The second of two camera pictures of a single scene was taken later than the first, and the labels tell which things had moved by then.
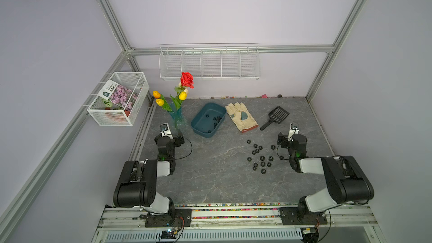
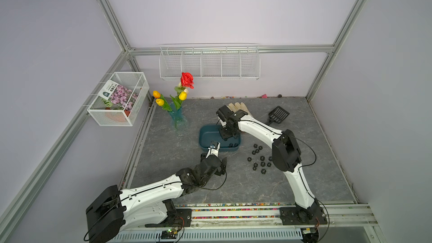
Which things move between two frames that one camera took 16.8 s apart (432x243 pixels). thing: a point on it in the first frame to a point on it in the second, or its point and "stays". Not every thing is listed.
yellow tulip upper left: (156, 94) stays
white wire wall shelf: (210, 61) stays
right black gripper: (284, 138) to (224, 134)
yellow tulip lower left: (160, 102) stays
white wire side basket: (119, 101) stays
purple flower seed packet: (122, 98) stays
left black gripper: (178, 142) to (221, 168)
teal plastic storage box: (208, 119) to (208, 133)
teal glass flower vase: (180, 122) stays
